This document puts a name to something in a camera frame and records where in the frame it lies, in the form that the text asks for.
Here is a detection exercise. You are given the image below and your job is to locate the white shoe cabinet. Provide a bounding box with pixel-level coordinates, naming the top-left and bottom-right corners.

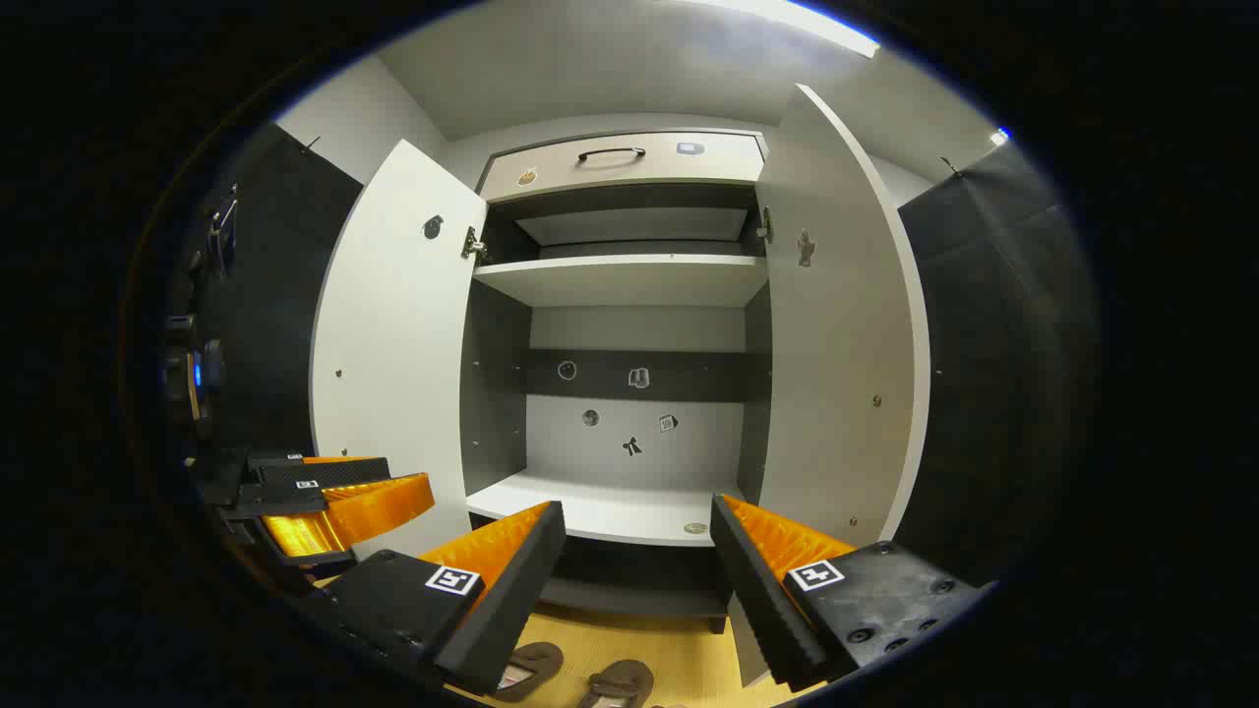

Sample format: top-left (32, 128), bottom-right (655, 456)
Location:
top-left (310, 84), bottom-right (930, 689)

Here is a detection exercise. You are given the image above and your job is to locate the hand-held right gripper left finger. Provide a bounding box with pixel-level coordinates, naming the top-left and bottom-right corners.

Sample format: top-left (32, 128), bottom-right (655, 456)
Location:
top-left (295, 500), bottom-right (568, 697)

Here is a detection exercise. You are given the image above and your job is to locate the brown fuzzy shoe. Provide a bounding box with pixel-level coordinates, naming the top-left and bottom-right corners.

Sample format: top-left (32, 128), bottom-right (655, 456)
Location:
top-left (492, 642), bottom-right (566, 703)
top-left (578, 659), bottom-right (656, 708)

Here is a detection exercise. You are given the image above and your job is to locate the beige cabinet drawer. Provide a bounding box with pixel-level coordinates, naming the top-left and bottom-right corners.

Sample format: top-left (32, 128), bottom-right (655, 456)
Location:
top-left (477, 131), bottom-right (768, 204)

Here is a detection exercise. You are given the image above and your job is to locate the long ceiling light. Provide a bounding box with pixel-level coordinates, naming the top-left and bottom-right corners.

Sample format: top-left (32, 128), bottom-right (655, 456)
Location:
top-left (689, 0), bottom-right (881, 59)

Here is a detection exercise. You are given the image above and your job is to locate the black backdrop cloth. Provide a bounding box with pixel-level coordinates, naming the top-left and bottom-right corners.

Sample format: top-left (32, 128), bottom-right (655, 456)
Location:
top-left (192, 123), bottom-right (367, 463)
top-left (893, 143), bottom-right (1101, 591)

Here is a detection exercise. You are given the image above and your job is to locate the white cabinet door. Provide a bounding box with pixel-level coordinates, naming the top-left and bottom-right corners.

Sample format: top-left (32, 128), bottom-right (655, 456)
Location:
top-left (310, 138), bottom-right (490, 561)
top-left (728, 84), bottom-right (930, 689)

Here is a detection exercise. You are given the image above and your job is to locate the white cabinet shelf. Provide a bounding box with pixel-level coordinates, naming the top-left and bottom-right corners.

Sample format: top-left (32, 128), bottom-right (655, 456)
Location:
top-left (472, 254), bottom-right (769, 309)
top-left (514, 206), bottom-right (750, 248)
top-left (465, 470), bottom-right (749, 548)

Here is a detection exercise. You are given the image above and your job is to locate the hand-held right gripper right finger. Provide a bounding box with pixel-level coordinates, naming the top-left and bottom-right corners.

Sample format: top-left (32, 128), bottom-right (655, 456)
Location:
top-left (710, 494), bottom-right (994, 694)

